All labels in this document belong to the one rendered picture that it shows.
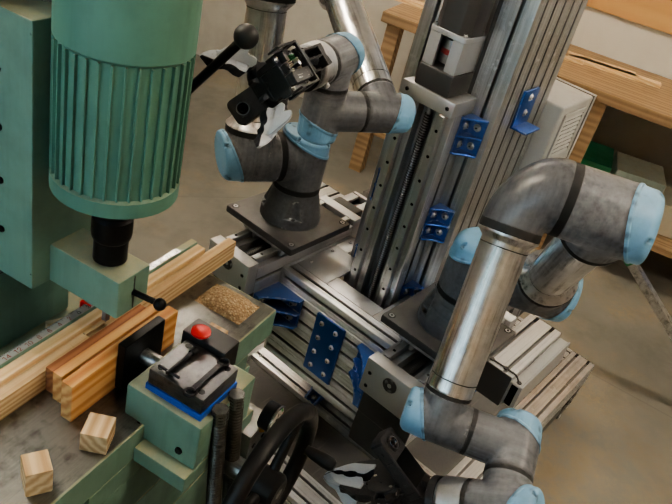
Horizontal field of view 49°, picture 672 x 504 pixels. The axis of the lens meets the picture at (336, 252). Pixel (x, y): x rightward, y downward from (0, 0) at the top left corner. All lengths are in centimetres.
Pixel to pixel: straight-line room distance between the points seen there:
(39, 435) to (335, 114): 70
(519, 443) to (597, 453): 164
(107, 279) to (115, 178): 20
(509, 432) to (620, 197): 39
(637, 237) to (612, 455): 179
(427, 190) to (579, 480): 137
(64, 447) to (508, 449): 65
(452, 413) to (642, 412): 199
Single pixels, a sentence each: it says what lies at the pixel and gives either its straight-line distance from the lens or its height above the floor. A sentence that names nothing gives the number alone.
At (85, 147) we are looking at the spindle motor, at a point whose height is 130.
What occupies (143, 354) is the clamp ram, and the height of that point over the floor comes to 96.
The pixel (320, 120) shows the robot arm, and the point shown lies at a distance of 131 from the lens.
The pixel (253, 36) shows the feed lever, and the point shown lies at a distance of 104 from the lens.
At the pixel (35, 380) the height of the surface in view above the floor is 93.
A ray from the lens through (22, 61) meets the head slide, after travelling 104.
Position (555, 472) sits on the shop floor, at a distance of 266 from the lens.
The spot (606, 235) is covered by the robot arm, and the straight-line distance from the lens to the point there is 112.
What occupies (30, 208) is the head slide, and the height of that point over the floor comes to 115.
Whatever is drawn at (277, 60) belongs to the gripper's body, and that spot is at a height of 138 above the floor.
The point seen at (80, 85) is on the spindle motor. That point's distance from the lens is 95.
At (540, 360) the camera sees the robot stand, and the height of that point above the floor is 73.
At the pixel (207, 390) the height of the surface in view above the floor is 100.
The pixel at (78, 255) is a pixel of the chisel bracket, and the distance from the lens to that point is 117.
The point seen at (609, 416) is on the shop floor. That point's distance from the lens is 300.
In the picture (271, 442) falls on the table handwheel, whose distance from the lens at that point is 109.
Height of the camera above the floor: 176
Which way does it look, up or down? 33 degrees down
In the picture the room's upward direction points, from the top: 16 degrees clockwise
